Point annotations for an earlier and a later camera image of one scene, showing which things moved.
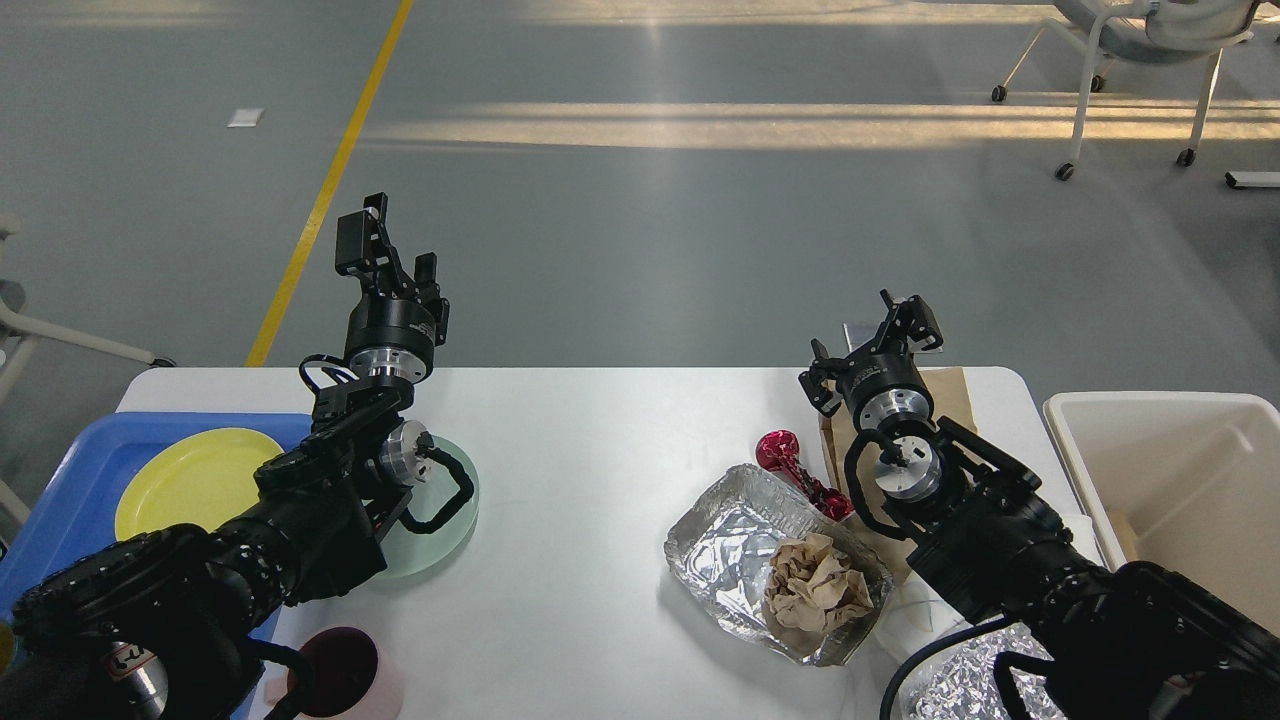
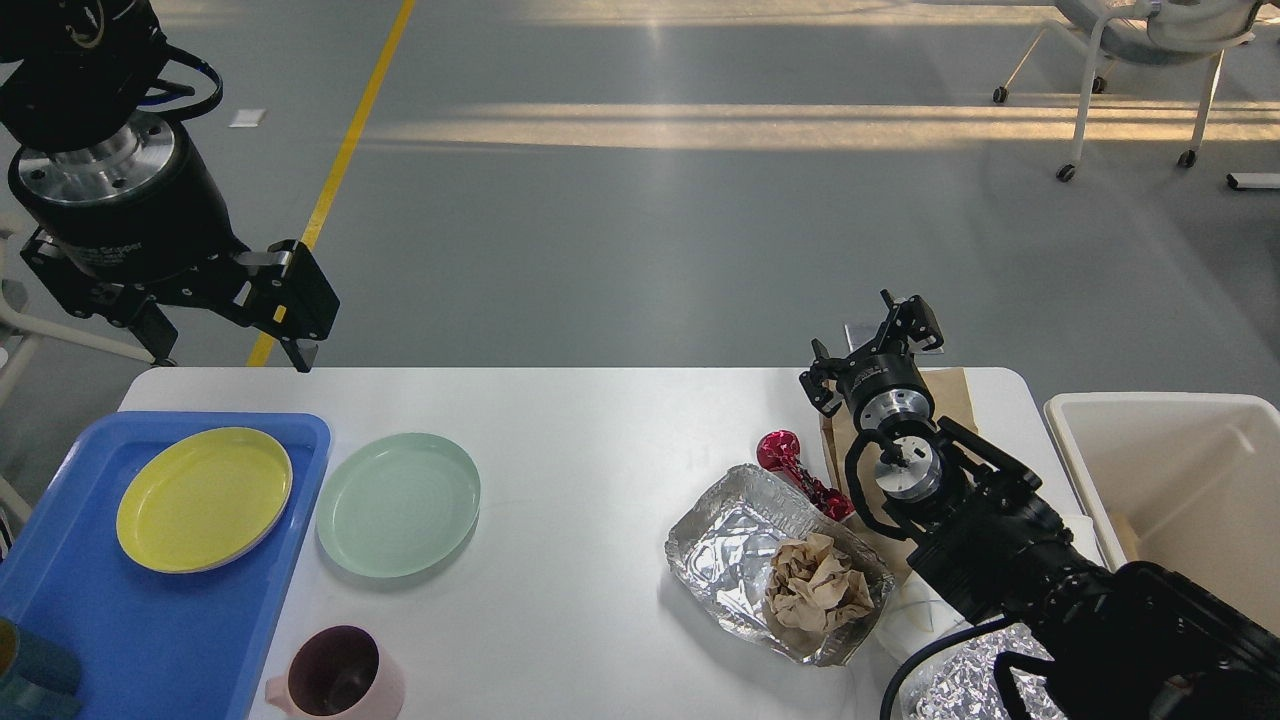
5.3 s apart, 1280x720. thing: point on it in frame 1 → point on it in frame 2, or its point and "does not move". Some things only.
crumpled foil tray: (958, 682) does not move
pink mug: (354, 673) does not move
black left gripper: (395, 325) → (121, 217)
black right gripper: (881, 382) does not move
